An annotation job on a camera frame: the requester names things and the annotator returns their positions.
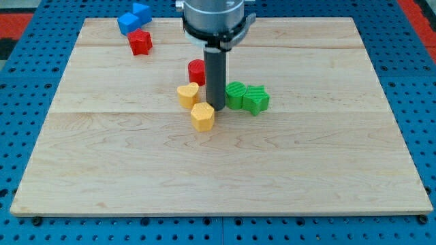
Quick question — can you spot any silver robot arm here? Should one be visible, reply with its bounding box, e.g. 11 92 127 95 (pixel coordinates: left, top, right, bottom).
175 0 256 53

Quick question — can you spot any yellow heart block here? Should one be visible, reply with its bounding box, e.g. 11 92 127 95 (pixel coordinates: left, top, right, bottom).
176 82 200 109

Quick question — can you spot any yellow hexagon block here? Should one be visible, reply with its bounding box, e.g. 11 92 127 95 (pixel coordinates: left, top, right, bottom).
191 102 215 132

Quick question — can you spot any green cylinder block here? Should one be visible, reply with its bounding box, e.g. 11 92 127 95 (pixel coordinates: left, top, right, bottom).
225 81 247 110

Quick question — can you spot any green star block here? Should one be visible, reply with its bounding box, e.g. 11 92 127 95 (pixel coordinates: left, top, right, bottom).
242 85 270 116

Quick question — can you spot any red cylinder block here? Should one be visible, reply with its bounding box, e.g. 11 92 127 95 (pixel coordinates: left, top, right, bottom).
187 59 206 86

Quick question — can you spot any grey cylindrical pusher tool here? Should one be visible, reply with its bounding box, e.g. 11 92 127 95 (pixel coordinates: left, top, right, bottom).
204 51 226 111

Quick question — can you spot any wooden board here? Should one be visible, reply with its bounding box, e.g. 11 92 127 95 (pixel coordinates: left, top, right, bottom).
10 18 433 217

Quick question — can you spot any red star block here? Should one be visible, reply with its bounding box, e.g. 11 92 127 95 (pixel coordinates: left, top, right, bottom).
127 29 153 56

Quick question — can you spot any blue triangular block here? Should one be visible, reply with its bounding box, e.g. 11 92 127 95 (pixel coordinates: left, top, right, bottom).
132 3 153 25

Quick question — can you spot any blue cube block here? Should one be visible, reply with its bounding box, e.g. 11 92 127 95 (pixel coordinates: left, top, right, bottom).
117 12 141 35

